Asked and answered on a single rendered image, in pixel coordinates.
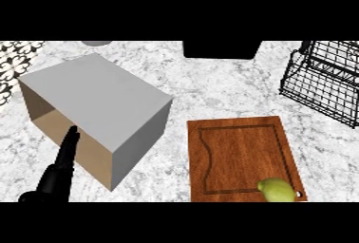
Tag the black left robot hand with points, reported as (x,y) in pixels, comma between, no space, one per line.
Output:
(58,171)

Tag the brown wooden cutting board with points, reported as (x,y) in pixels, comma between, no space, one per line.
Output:
(233,158)

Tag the green squash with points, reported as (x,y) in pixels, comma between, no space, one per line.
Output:
(276,190)

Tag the grey open cabinet box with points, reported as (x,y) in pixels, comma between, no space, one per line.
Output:
(100,104)

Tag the grey round object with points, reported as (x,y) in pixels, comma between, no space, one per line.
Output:
(96,43)

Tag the black appliance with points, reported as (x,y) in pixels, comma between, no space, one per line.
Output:
(220,49)

